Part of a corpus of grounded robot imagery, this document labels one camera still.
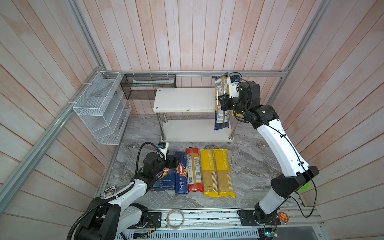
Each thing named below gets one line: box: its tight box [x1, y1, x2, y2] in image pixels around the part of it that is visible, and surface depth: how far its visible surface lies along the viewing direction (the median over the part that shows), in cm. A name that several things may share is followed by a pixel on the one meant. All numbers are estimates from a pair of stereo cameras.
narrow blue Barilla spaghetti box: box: [175, 151, 188, 195], surface depth 87 cm
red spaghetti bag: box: [185, 148, 204, 193], surface depth 90 cm
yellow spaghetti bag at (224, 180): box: [213, 148, 236, 199], surface depth 90 cm
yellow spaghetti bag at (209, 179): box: [200, 149, 220, 198], surface depth 89 cm
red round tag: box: [278, 211, 289, 223], surface depth 75 cm
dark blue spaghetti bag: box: [212, 71, 231, 131], surface depth 73 cm
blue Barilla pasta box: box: [150, 167, 175, 192], surface depth 81 cm
